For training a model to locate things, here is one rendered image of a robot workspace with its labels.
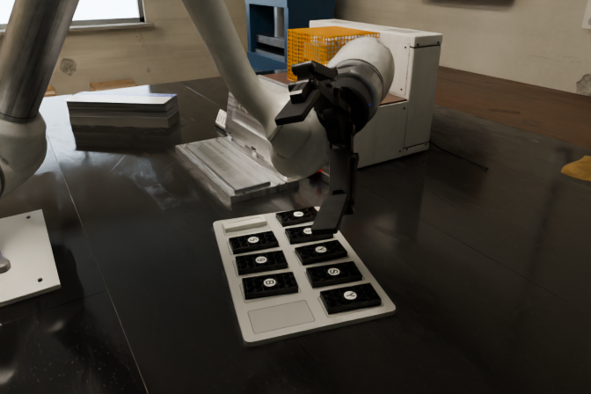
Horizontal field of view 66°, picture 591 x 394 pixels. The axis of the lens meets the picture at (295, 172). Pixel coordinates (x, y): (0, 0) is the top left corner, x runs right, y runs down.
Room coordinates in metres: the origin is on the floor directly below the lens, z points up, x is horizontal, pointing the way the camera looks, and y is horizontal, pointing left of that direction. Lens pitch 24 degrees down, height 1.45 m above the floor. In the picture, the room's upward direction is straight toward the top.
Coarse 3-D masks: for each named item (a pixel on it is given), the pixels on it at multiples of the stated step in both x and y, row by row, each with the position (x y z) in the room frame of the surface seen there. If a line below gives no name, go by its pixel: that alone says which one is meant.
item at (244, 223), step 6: (252, 216) 0.93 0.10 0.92; (258, 216) 0.93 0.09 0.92; (228, 222) 0.91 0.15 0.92; (234, 222) 0.91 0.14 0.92; (240, 222) 0.91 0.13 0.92; (246, 222) 0.91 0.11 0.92; (252, 222) 0.91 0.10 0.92; (258, 222) 0.91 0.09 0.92; (264, 222) 0.91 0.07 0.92; (228, 228) 0.88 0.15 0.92; (234, 228) 0.88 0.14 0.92; (240, 228) 0.89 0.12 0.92; (246, 228) 0.89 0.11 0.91
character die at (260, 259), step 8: (240, 256) 0.77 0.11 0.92; (248, 256) 0.77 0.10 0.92; (256, 256) 0.77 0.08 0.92; (264, 256) 0.77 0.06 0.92; (272, 256) 0.78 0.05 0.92; (280, 256) 0.77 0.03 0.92; (240, 264) 0.74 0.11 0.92; (248, 264) 0.75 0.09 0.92; (256, 264) 0.74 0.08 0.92; (264, 264) 0.74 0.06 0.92; (272, 264) 0.75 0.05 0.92; (280, 264) 0.74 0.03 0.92; (240, 272) 0.72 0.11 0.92; (248, 272) 0.73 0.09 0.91; (256, 272) 0.73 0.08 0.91
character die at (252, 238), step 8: (264, 232) 0.86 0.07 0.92; (272, 232) 0.86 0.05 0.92; (232, 240) 0.83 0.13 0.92; (240, 240) 0.84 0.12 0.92; (248, 240) 0.83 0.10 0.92; (256, 240) 0.83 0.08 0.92; (264, 240) 0.83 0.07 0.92; (272, 240) 0.83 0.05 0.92; (232, 248) 0.80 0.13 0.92; (240, 248) 0.80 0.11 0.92; (248, 248) 0.80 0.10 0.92; (256, 248) 0.81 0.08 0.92; (264, 248) 0.81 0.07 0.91
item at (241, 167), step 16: (192, 144) 1.42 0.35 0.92; (208, 144) 1.42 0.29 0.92; (224, 144) 1.42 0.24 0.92; (192, 160) 1.28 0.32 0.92; (208, 160) 1.28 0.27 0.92; (224, 160) 1.28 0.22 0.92; (240, 160) 1.28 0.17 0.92; (256, 160) 1.28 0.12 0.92; (208, 176) 1.16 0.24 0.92; (224, 176) 1.17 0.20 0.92; (240, 176) 1.17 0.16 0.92; (256, 176) 1.17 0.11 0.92; (272, 176) 1.17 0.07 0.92; (224, 192) 1.06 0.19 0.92; (256, 192) 1.07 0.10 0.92; (272, 192) 1.10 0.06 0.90
